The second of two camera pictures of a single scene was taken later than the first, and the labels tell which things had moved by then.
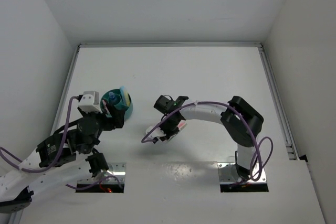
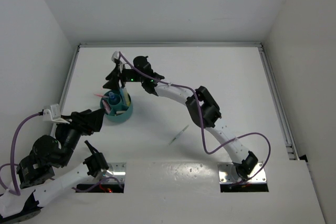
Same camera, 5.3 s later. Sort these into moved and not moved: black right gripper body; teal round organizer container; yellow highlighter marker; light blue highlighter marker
Moved: black right gripper body
Not moved: light blue highlighter marker; yellow highlighter marker; teal round organizer container
